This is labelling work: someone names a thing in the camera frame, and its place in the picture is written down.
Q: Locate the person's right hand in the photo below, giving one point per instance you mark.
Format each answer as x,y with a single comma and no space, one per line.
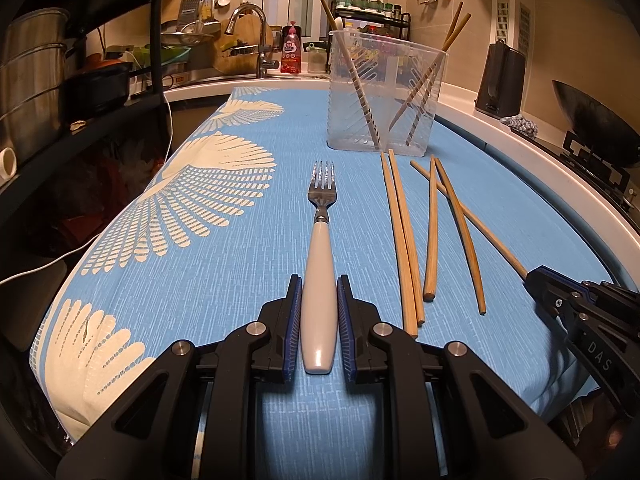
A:
620,430

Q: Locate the white wall vent grille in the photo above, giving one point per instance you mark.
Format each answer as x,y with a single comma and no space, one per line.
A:
524,22
502,20

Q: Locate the metal grater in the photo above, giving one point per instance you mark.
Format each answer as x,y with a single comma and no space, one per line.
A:
187,7

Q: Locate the stacked stainless steel pots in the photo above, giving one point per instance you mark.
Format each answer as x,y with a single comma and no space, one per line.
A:
30,85

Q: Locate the small beige lump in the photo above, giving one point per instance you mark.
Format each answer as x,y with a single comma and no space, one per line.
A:
78,126

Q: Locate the black gas stove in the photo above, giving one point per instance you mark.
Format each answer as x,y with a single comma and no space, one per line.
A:
595,160

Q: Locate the black spice rack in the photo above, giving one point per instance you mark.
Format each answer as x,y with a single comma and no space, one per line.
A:
370,11

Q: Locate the red plastic bag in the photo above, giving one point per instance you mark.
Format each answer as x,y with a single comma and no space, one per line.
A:
130,180

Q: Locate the black wok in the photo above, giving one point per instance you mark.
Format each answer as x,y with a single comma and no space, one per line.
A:
600,120

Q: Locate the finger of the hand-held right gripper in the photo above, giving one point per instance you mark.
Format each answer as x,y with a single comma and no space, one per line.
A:
610,295
550,292

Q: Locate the black pot with orange lid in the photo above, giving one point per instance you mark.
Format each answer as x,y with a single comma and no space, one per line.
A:
95,90

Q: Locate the pink detergent bottle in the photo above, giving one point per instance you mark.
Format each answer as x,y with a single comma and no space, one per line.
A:
291,55

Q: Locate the grey-blue dish cloth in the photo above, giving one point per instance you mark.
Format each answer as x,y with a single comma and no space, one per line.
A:
520,125

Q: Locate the green plastic basin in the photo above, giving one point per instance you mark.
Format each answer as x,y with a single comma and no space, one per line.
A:
165,55

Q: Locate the black electric kettle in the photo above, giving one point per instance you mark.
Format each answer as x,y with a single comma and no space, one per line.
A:
500,80

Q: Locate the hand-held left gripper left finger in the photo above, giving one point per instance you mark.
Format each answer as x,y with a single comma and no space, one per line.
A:
295,330

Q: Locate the white tape roll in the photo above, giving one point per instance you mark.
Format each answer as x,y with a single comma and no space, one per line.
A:
7,162

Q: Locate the small clear container green lid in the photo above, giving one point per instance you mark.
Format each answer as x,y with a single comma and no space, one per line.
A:
317,60

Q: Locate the steel kitchen faucet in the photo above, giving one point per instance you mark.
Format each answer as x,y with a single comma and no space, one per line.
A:
261,50

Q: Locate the black metal shelf rack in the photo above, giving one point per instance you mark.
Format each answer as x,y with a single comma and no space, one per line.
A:
156,35

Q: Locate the row of green-lid spice jars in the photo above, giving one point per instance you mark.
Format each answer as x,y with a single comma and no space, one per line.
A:
365,4

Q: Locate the stainless steel sink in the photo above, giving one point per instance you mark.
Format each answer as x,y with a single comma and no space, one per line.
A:
225,79

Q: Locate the clear plastic utensil holder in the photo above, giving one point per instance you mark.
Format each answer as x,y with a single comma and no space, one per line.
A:
340,125

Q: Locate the wooden cutting board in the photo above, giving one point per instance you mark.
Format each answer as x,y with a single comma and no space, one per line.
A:
235,57

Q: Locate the metal strainer bowl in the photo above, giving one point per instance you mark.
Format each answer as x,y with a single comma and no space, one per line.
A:
190,35

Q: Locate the blue patterned tablecloth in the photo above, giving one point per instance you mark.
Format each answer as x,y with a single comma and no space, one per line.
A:
225,260

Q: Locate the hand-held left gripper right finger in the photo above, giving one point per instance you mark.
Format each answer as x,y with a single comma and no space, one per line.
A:
345,330

